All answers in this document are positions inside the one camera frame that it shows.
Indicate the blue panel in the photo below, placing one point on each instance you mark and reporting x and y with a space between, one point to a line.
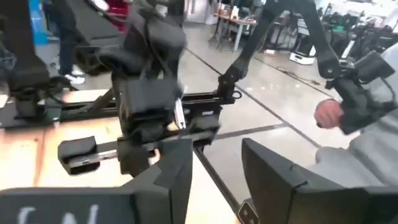
38 25

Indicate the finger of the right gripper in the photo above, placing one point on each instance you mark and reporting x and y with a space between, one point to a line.
136 161

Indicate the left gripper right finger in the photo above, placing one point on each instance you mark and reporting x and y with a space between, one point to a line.
280 199

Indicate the white machine base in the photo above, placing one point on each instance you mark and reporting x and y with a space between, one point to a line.
301 57

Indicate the person's hand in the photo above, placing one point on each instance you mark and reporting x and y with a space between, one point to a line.
328 113

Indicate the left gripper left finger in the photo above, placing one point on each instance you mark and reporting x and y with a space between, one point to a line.
149 202

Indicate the red object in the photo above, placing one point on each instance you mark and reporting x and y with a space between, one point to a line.
118 12

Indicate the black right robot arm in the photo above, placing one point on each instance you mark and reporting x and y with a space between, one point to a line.
149 40

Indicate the background work table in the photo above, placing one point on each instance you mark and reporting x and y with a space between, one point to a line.
237 23

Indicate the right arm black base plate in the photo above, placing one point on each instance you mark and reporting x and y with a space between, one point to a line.
31 119

